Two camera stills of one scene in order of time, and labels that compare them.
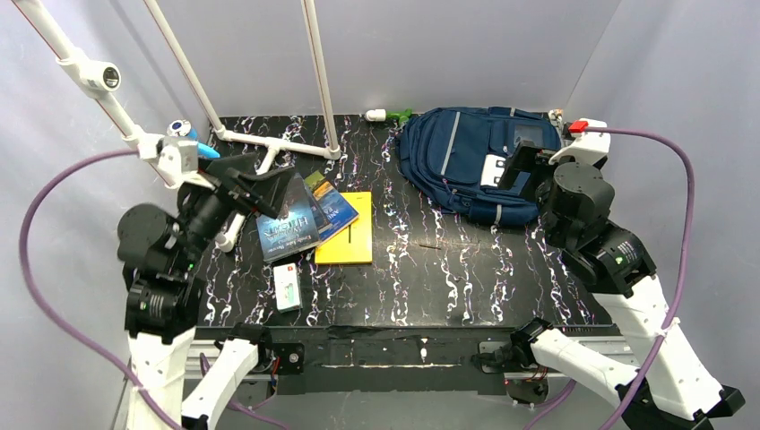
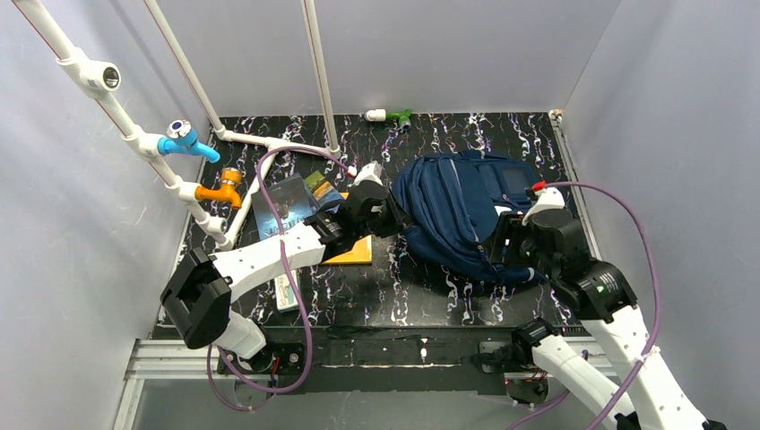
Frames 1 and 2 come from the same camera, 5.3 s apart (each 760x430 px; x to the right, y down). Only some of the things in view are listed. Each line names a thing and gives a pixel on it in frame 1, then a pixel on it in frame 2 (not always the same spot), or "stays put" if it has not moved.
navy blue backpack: (456, 158) to (449, 204)
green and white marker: (381, 115) stays put
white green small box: (287, 288) stays put
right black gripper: (523, 164) to (506, 238)
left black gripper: (238, 187) to (388, 212)
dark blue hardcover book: (296, 227) stays put
